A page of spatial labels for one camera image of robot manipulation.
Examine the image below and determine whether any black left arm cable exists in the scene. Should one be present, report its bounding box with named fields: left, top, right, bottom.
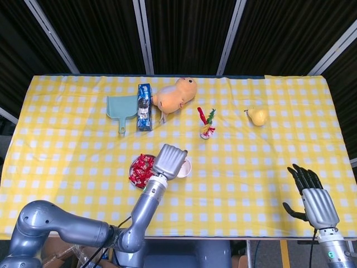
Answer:
left=91, top=216, right=132, bottom=268

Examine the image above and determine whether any round steel plate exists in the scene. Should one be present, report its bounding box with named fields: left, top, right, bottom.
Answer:
left=128, top=154, right=157, bottom=188

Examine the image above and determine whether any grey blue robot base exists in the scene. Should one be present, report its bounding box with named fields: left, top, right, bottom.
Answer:
left=114, top=239, right=232, bottom=268

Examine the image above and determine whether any clear plastic wrap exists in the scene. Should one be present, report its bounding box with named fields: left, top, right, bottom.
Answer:
left=74, top=245, right=93, bottom=268

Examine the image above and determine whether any colourful feather shuttlecock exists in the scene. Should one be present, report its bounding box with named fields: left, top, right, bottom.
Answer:
left=196, top=107, right=217, bottom=140

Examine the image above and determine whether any yellow pear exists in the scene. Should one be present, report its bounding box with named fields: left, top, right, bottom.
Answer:
left=244, top=107, right=269, bottom=127

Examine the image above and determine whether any blue cookie box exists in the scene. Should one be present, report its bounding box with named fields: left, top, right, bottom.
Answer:
left=136, top=83, right=153, bottom=132

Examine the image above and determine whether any teal plastic dustpan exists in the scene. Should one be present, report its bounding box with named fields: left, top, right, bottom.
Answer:
left=107, top=95, right=140, bottom=137

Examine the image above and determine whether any orange plush animal toy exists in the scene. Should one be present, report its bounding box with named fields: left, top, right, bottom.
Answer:
left=151, top=77, right=198, bottom=123

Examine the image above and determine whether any black pleated curtain panel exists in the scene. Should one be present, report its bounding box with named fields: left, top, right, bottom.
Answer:
left=225, top=0, right=357, bottom=75
left=0, top=0, right=70, bottom=111
left=320, top=41, right=357, bottom=160
left=36, top=0, right=147, bottom=75
left=146, top=0, right=238, bottom=75

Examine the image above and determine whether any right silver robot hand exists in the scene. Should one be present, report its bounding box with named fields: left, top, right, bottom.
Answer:
left=282, top=164, right=340, bottom=230

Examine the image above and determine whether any small brown cardboard box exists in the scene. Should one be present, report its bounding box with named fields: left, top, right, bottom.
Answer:
left=231, top=255, right=249, bottom=268

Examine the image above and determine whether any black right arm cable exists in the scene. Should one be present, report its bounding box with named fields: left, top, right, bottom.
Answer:
left=308, top=228, right=319, bottom=268

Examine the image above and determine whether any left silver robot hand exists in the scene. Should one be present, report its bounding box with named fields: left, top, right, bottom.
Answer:
left=150, top=143, right=188, bottom=181

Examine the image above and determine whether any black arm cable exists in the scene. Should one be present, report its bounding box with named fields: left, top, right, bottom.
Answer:
left=308, top=228, right=319, bottom=268
left=91, top=216, right=132, bottom=268

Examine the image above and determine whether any yellow white checked tablecloth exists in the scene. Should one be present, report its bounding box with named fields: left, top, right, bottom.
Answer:
left=0, top=74, right=357, bottom=241

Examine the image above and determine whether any white paper cup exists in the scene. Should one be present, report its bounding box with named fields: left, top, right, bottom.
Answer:
left=178, top=157, right=192, bottom=179

